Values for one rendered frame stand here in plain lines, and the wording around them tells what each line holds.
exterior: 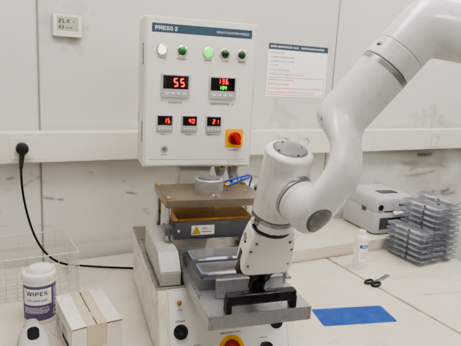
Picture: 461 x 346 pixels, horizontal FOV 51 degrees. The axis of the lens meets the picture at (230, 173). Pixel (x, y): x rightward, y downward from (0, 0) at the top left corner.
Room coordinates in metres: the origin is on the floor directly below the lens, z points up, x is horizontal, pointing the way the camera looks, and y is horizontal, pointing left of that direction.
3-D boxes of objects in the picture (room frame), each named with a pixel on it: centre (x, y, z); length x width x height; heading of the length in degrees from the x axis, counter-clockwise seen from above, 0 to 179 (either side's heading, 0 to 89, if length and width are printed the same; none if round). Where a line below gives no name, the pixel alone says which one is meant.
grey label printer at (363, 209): (2.08, -0.66, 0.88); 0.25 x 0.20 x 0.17; 22
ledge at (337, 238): (1.94, -0.39, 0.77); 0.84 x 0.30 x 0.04; 118
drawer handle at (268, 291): (0.90, -0.07, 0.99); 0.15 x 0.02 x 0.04; 108
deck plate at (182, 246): (1.32, 0.07, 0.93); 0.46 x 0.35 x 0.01; 18
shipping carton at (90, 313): (1.11, 0.34, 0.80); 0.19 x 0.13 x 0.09; 28
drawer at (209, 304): (1.03, -0.03, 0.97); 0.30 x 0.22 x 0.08; 18
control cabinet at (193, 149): (1.46, 0.11, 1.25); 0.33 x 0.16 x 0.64; 108
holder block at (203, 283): (1.07, -0.02, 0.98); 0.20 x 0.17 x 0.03; 108
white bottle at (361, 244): (1.69, -0.49, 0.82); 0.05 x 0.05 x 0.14
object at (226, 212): (1.29, 0.05, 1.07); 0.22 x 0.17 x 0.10; 108
